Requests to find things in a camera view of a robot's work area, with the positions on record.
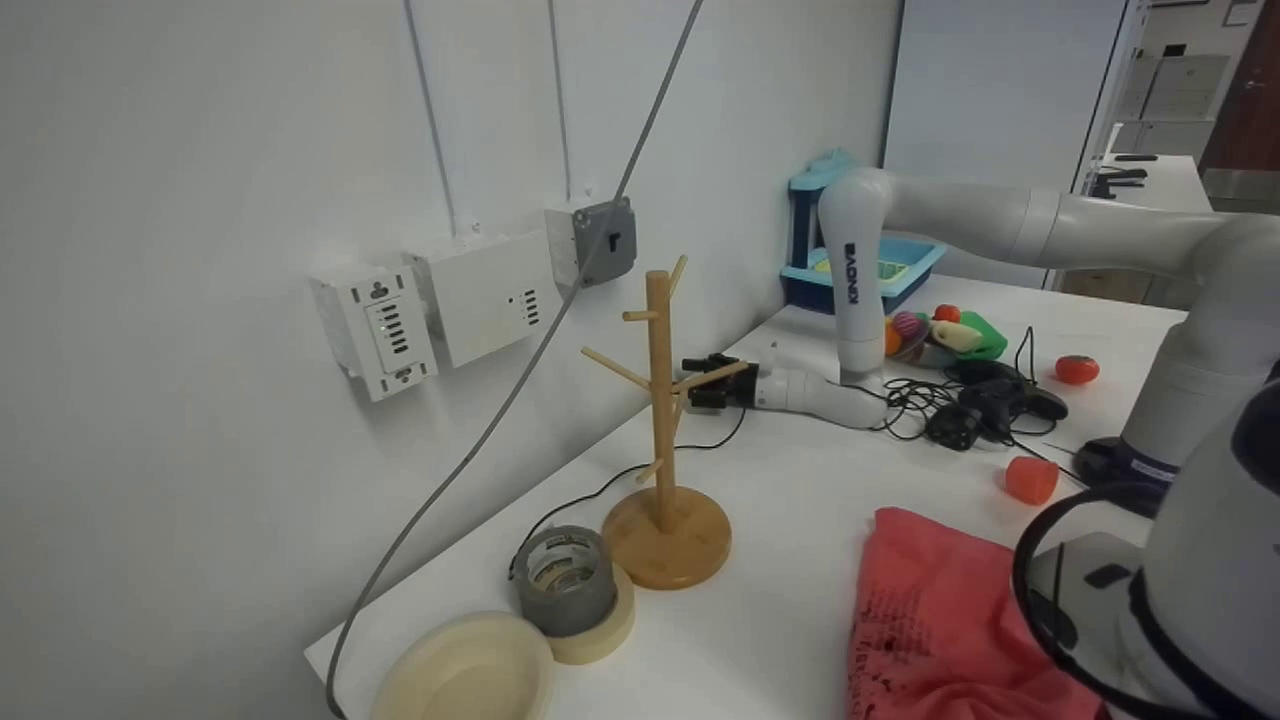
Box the grey bowl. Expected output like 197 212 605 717
505 521 619 641

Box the small black camera device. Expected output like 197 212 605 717
679 349 768 411

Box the cream tape roll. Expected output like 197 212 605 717
543 577 638 668

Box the brown door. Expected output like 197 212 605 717
1195 0 1280 175

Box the black camera cable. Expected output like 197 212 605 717
512 396 751 552

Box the white cabinet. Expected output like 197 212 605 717
1075 119 1216 215

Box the grey junction box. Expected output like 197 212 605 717
539 190 638 289

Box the black handheld controller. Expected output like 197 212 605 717
950 360 1075 426

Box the white plain wall box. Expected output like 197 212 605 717
405 228 564 376

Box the tangled black cable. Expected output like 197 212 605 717
871 325 1088 473

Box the cream bowl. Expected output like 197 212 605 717
373 609 556 720

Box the red shirt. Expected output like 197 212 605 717
846 502 1111 720

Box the black power adapter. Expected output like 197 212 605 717
923 398 990 454

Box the white slotted outlet box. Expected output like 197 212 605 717
307 256 438 408

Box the blue plastic bin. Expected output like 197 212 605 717
776 149 950 318

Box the white robot arm with hose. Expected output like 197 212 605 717
1023 372 1280 720

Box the grey hanging cable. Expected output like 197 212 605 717
321 0 707 720

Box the thick black arm hose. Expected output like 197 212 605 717
1009 487 1280 720

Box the wooden mug tree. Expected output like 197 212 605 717
576 256 735 592

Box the white wall conduit pipe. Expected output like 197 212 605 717
543 0 579 206
400 0 464 245

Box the small orange cup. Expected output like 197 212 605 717
998 450 1064 513

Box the small red toy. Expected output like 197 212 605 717
1053 351 1108 390

